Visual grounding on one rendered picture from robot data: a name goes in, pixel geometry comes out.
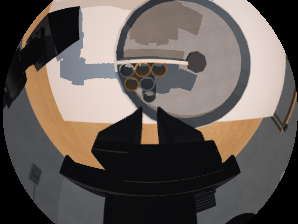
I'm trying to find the dark grey metal sleeve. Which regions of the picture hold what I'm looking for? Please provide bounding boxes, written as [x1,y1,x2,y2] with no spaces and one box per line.
[142,88,156,104]
[139,73,155,91]
[119,63,136,78]

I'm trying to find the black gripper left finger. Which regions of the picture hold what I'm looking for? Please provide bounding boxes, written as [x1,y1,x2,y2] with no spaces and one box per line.
[95,107,143,144]

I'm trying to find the bronze bushing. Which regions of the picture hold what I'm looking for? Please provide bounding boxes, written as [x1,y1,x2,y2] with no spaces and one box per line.
[134,63,151,77]
[124,73,140,91]
[151,63,167,77]

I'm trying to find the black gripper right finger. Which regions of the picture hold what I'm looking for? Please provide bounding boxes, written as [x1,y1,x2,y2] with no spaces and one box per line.
[157,107,205,144]

